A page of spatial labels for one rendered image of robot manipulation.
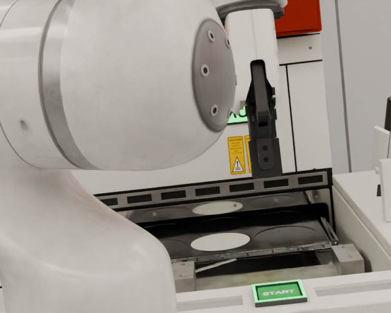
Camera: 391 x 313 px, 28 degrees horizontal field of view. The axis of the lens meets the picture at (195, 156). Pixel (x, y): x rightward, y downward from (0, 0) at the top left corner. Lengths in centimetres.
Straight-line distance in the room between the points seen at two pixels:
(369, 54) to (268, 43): 216
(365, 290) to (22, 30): 52
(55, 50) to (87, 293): 15
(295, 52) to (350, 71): 154
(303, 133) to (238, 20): 65
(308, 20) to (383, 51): 161
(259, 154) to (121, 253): 33
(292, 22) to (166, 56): 91
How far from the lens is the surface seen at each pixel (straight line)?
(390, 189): 110
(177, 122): 46
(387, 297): 85
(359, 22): 293
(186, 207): 142
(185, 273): 115
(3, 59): 49
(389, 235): 104
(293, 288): 88
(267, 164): 81
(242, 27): 79
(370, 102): 296
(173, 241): 135
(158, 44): 45
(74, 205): 55
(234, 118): 140
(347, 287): 89
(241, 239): 131
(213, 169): 142
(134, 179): 143
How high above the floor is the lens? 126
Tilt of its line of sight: 10 degrees down
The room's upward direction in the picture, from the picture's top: 7 degrees counter-clockwise
